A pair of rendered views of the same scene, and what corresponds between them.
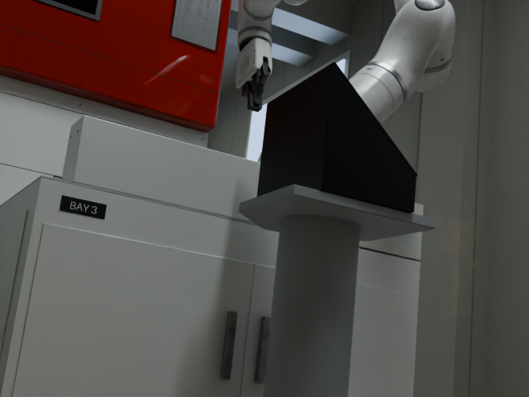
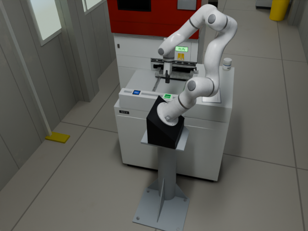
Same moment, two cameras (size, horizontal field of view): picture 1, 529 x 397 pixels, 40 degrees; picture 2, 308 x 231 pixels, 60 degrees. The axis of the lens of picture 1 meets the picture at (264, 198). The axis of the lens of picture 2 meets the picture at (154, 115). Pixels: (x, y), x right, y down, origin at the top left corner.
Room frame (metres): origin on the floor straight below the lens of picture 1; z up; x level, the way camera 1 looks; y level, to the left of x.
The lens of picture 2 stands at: (0.32, -1.09, 2.20)
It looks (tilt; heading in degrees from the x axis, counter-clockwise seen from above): 40 degrees down; 45
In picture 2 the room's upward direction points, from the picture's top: 2 degrees counter-clockwise
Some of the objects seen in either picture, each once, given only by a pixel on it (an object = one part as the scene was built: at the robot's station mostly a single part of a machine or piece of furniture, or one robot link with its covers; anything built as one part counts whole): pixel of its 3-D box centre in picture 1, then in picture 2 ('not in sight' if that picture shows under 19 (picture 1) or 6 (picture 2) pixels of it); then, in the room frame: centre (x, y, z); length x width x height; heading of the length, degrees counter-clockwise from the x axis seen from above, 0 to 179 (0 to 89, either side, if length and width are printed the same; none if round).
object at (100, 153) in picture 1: (193, 182); (152, 101); (1.55, 0.16, 0.89); 0.55 x 0.09 x 0.14; 119
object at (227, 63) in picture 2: not in sight; (227, 64); (2.29, -0.07, 1.01); 0.07 x 0.07 x 0.10
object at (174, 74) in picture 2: not in sight; (174, 74); (2.03, 0.33, 0.87); 0.36 x 0.08 x 0.03; 119
